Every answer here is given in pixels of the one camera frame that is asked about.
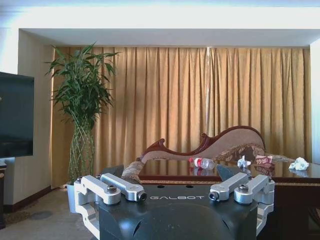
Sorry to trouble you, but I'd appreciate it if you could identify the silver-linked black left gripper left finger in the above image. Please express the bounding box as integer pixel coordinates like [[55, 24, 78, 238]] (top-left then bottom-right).
[[73, 164, 148, 236]]

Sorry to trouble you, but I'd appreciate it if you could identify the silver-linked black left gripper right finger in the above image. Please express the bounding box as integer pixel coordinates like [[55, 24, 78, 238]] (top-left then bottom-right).
[[209, 163, 276, 226]]

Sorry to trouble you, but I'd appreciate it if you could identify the white plant pot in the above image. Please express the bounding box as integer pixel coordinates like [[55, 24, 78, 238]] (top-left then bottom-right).
[[66, 182, 76, 214]]

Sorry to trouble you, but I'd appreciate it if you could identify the small crumpled white tissue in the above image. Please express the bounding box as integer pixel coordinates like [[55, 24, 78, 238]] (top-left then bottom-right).
[[237, 155, 252, 168]]

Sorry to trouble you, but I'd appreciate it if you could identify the red snack wrapper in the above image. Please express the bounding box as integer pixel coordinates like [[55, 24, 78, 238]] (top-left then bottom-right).
[[254, 154, 275, 168]]

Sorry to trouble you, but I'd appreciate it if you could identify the brown patterned fringed throw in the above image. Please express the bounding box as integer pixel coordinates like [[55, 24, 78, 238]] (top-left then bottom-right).
[[214, 143, 266, 162]]

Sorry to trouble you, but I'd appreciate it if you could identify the brown patterned bolster cushion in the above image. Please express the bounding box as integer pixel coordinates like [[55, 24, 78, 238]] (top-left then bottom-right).
[[121, 160, 146, 185]]

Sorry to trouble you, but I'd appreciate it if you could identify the dark glossy wooden table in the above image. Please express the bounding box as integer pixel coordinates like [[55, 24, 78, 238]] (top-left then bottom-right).
[[137, 158, 320, 240]]

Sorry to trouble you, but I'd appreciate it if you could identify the large crumpled white tissue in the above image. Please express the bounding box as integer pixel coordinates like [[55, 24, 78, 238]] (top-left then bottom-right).
[[288, 157, 310, 172]]

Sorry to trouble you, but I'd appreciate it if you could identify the wooden-framed beige chaise longue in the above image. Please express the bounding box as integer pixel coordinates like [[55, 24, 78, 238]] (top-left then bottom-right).
[[136, 125, 291, 164]]

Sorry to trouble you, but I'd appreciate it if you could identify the clear plastic bottle red label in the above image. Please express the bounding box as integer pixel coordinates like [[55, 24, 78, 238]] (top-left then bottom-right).
[[194, 157, 216, 170]]

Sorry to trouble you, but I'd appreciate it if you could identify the dark wooden television cabinet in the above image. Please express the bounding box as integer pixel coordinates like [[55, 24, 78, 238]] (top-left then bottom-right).
[[0, 159, 6, 229]]

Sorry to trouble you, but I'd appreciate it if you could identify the tall green bamboo plant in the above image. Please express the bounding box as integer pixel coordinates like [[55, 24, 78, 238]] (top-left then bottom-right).
[[44, 41, 121, 186]]

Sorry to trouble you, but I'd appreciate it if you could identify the black flat television screen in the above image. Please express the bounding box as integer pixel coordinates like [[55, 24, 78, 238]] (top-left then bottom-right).
[[0, 71, 35, 159]]

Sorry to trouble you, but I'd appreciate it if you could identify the golden pleated curtain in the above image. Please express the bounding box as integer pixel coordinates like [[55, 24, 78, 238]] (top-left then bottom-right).
[[50, 45, 311, 187]]

